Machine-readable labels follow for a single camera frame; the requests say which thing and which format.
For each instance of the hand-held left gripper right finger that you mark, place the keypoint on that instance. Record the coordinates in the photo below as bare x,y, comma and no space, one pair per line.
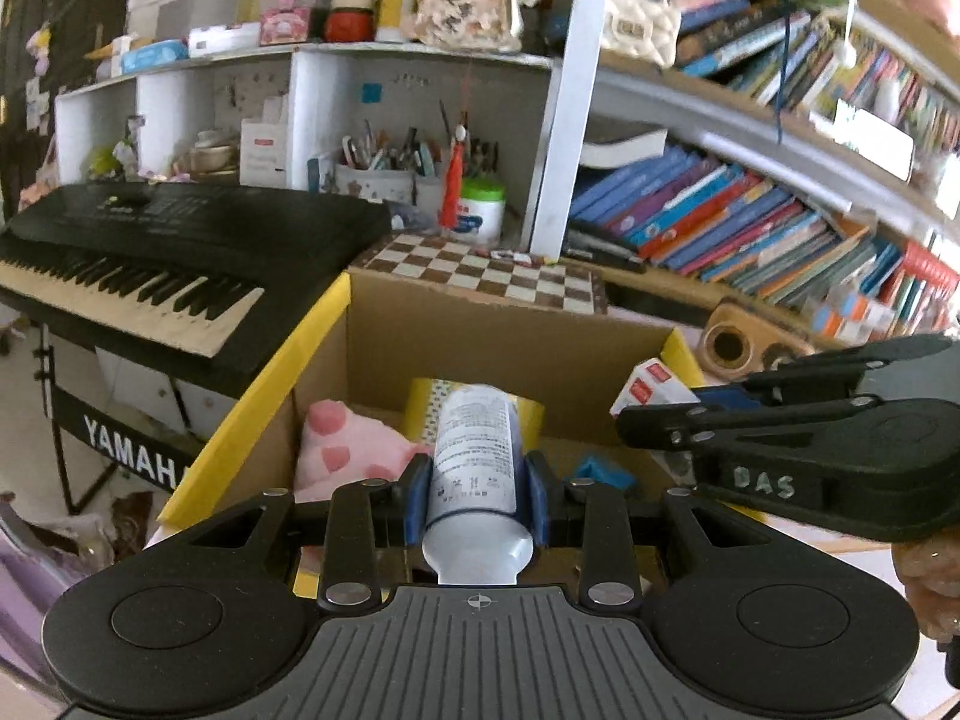
538,502

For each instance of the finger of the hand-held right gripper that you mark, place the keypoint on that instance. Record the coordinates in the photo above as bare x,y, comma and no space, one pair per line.
862,360
660,427

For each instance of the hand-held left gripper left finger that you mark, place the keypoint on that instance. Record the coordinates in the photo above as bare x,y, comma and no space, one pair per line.
417,502

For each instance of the small white red box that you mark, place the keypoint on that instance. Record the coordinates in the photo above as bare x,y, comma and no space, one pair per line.
652,386

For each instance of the white printed bottle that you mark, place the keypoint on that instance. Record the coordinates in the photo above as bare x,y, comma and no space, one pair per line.
476,480

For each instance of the blue plastic packet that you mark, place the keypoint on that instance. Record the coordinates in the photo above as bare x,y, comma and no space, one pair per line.
607,472

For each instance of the pink plush pig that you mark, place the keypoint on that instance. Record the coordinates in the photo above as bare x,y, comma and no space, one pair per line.
352,442

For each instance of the yellow tape roll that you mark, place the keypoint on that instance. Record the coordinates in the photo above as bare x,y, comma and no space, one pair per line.
421,412

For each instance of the yellow cardboard box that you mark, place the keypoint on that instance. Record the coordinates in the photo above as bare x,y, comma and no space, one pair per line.
487,337

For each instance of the person's right hand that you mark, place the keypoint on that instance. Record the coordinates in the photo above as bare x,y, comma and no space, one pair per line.
934,585

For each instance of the brown retro radio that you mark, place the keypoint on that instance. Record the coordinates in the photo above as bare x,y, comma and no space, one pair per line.
731,345

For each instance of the long row of leaning books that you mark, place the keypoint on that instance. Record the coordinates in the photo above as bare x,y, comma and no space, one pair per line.
712,217

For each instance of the wooden chessboard box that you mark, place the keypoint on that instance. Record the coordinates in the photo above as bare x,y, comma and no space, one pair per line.
480,270

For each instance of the white jar with green lid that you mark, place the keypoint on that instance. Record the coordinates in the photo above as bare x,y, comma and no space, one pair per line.
480,214

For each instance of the black keyboard stand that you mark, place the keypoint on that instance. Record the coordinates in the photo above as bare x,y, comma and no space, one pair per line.
120,439

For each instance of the white pen holder cup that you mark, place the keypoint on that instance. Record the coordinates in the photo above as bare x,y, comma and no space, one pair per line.
375,184

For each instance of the red tassel ornament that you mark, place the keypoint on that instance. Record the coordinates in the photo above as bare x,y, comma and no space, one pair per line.
452,180

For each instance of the row of books under ceiling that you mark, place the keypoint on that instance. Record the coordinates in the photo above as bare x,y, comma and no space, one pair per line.
750,30

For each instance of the black electronic keyboard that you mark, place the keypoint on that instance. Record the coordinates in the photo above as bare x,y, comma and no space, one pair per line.
187,240

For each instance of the white carton with red label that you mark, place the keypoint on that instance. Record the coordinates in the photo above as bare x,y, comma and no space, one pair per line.
262,157

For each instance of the purple plastic bag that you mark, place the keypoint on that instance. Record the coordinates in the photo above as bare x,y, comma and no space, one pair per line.
45,577

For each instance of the white quilted handbag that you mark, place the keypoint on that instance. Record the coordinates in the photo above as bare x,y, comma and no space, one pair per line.
641,30

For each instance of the white shelf unit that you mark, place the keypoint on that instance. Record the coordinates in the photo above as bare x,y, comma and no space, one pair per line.
300,82

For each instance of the red round doll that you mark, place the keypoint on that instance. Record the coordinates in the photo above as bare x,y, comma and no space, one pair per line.
349,19

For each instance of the white bottle with yellow band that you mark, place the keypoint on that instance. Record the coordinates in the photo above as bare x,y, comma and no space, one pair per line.
395,7

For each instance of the pink toy box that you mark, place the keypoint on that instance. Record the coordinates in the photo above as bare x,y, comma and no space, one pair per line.
285,24

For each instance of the flat white box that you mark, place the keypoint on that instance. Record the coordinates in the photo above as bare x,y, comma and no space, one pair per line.
225,39

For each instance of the blue tissue pack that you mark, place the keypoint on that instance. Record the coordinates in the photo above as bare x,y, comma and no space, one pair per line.
154,56

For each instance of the dark door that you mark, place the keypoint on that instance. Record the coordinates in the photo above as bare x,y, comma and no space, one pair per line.
75,0

